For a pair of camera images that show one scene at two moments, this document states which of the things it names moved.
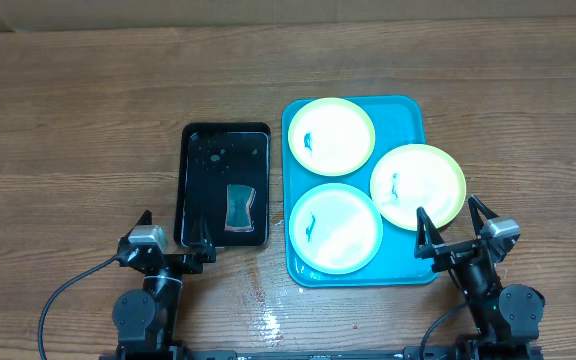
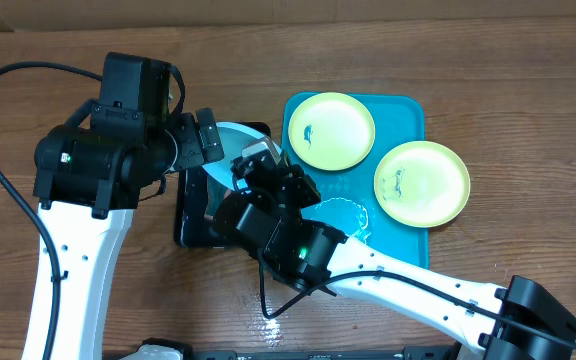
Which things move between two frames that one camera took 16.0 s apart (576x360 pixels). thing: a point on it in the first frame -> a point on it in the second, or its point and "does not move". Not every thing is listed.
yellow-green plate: [331, 136] does not move
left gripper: [201, 246] -> [194, 153]
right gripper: [425, 248] -> [302, 181]
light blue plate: [335, 228] -> [233, 138]
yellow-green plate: [416, 176] does not move
